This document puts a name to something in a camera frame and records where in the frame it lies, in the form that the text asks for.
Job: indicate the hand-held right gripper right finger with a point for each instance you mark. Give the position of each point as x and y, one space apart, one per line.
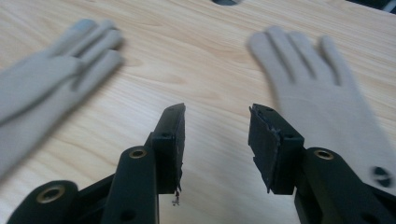
274 149

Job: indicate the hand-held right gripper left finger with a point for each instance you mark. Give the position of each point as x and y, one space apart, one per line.
169 149

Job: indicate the beige glove with dark button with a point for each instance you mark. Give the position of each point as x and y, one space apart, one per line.
327 102

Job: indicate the plain beige glove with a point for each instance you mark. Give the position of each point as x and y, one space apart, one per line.
37 81

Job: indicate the grey round table grommet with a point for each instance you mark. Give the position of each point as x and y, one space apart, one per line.
226 2

